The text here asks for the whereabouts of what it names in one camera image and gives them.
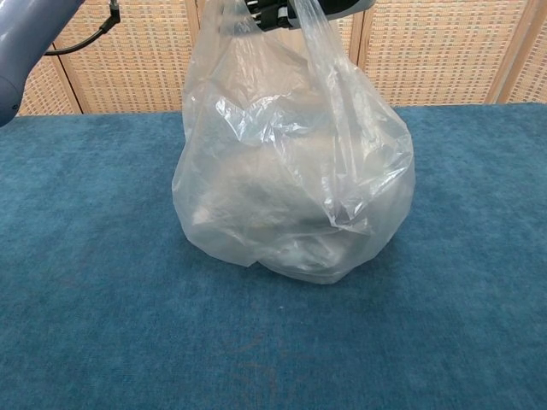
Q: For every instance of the teal carpet table cover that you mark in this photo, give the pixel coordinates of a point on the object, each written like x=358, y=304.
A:
x=85, y=256

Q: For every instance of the woven bamboo folding screen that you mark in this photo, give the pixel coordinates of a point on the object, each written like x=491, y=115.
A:
x=448, y=55

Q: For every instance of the silver-blue left robot arm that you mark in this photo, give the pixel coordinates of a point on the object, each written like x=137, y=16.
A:
x=25, y=51

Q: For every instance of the translucent white plastic bag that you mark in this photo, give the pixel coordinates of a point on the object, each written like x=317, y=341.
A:
x=278, y=162

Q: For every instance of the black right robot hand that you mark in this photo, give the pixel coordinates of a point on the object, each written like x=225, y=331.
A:
x=278, y=17

